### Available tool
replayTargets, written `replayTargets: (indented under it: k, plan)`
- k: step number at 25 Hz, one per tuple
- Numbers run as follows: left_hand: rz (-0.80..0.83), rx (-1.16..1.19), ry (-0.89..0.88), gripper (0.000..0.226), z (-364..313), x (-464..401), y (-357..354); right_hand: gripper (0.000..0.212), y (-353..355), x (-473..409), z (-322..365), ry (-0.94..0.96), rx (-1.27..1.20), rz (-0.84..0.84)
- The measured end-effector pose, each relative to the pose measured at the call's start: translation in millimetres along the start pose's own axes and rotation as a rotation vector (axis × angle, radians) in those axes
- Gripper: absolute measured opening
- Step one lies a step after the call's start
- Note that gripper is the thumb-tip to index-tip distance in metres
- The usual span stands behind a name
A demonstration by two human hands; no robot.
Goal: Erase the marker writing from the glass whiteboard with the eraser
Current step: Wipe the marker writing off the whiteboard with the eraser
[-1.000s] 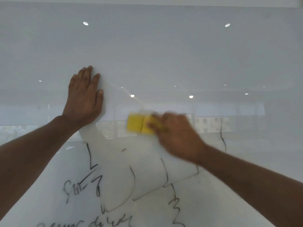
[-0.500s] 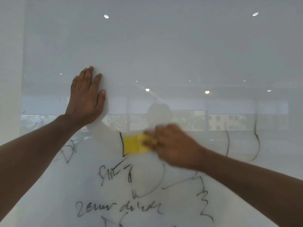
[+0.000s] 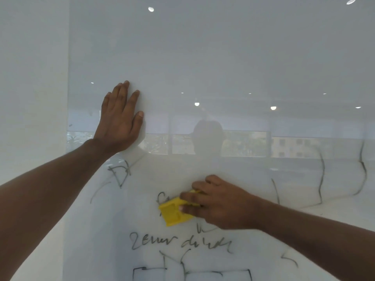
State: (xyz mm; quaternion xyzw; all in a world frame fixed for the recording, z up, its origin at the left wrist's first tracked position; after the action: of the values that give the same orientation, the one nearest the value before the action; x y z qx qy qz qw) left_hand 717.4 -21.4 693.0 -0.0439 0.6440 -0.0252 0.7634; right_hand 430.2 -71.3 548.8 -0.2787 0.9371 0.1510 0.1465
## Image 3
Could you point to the person's left hand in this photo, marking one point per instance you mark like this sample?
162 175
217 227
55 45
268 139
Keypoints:
118 125

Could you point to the person's right hand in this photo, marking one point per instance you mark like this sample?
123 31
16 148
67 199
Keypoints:
228 207

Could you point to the yellow eraser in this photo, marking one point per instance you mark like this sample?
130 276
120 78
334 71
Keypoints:
170 213

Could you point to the white glass whiteboard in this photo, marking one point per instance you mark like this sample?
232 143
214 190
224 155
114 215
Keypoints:
234 55

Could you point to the person's left forearm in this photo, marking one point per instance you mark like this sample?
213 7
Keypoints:
44 201

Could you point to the person's right forearm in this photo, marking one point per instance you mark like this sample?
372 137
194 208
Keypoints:
322 239

